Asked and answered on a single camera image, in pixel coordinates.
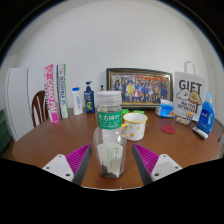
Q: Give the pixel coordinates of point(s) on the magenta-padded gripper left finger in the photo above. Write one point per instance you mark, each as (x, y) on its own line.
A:
(59, 165)

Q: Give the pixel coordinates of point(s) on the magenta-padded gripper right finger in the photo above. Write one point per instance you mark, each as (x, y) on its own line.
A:
(165, 165)

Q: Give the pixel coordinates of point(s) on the clear green-labelled drink bottle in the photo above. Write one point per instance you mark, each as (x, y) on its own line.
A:
(110, 146)

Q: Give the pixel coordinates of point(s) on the flat round red coaster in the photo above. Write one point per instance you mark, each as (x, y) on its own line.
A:
(168, 129)

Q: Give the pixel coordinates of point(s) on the small printed card box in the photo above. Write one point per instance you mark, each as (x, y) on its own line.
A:
(182, 120)

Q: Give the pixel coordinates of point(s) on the white remote control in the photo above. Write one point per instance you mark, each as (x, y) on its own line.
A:
(200, 132)

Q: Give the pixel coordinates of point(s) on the blue tissue pack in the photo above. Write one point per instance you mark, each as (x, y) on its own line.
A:
(165, 110)

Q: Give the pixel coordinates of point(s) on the blue detergent bottle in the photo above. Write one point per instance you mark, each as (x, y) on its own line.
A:
(206, 118)

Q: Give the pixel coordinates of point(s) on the brown wooden chair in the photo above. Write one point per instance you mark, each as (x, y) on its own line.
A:
(38, 106)

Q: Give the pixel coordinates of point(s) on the white blue-capped tube bottle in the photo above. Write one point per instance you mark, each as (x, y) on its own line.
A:
(77, 103)

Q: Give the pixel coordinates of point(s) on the tall pink box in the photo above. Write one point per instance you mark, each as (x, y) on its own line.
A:
(51, 95)

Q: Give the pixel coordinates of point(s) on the tall green and white box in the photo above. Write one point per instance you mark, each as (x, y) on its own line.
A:
(62, 91)

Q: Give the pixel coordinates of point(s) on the white refrigerator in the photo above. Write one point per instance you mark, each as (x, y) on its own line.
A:
(16, 103)

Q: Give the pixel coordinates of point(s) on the white printed paper gift bag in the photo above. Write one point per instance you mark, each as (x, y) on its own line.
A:
(188, 90)

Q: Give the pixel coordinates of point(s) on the framed group photo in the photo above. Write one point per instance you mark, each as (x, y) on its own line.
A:
(140, 88)

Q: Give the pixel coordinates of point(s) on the brown yellow-labelled pump bottle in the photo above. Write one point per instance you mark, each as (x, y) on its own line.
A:
(101, 88)

